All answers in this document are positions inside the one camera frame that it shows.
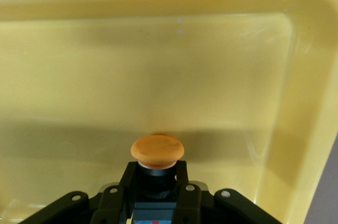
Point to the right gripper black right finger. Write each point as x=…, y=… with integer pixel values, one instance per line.
x=195, y=205

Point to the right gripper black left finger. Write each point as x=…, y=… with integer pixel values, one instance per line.
x=111, y=205

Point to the yellow mushroom push button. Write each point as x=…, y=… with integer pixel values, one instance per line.
x=157, y=150

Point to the yellow plastic tray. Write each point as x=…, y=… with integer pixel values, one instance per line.
x=169, y=76

